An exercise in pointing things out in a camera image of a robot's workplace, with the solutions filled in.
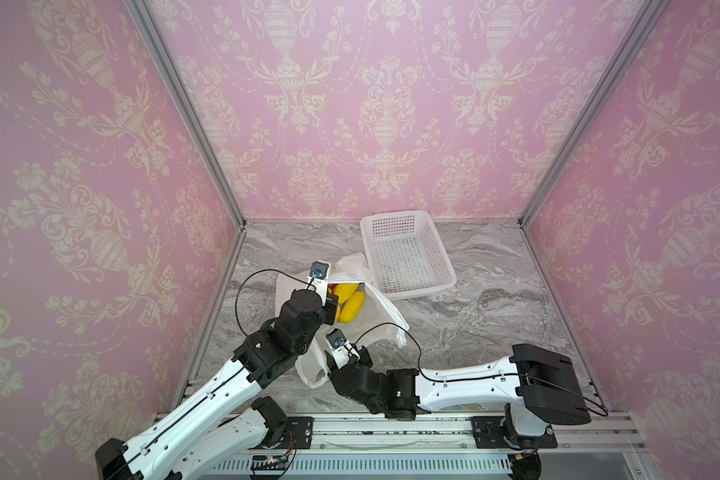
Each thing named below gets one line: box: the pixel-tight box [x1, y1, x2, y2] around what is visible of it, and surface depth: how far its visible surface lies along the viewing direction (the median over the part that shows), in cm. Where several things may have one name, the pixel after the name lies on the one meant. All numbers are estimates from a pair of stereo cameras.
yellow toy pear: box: [333, 283, 360, 304], surface depth 96 cm
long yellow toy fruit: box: [339, 290, 365, 324], surface depth 95 cm
